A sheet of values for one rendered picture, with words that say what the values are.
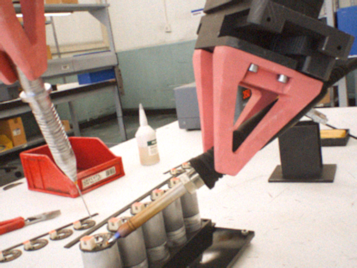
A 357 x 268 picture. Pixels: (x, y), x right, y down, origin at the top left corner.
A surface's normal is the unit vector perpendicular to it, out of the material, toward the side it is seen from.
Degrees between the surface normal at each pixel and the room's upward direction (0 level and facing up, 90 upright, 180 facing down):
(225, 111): 109
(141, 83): 90
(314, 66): 90
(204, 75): 87
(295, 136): 90
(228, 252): 0
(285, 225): 0
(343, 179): 0
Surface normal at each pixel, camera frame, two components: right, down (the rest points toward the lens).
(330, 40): 0.23, 0.17
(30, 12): -0.26, 0.18
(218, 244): -0.15, -0.97
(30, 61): 0.98, 0.04
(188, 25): -0.56, 0.25
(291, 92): 0.11, 0.50
